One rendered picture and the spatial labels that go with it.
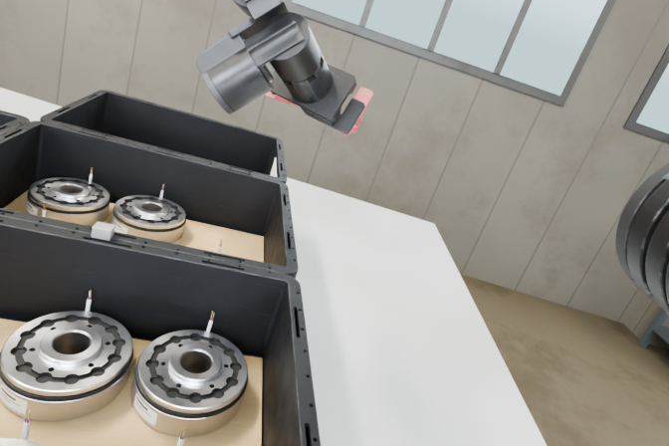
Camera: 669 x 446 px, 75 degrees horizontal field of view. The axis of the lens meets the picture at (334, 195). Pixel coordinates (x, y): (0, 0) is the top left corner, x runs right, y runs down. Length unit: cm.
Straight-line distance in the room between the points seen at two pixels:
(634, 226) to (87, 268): 50
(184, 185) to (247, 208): 11
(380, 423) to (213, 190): 45
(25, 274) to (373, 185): 246
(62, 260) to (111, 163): 30
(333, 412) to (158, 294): 32
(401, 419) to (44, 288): 51
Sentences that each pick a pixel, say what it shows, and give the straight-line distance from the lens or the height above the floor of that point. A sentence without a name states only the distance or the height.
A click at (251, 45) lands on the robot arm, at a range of 50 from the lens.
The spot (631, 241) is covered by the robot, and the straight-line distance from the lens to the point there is 43.
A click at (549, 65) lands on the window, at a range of 293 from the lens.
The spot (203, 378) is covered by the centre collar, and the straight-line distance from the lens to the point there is 45.
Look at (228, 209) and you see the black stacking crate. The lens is 78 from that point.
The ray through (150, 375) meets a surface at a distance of 45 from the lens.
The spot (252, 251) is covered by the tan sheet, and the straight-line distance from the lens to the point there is 73.
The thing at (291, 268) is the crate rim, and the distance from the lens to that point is 51.
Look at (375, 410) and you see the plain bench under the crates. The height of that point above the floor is 70.
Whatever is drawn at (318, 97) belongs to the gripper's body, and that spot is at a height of 111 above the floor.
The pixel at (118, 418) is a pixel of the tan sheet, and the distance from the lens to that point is 46.
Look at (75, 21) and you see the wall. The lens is 310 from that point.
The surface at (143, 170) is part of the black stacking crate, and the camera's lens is 77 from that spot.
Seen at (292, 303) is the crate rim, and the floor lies 93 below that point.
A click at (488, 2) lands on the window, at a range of 280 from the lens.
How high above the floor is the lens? 118
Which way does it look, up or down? 19 degrees down
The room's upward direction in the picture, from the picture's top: 19 degrees clockwise
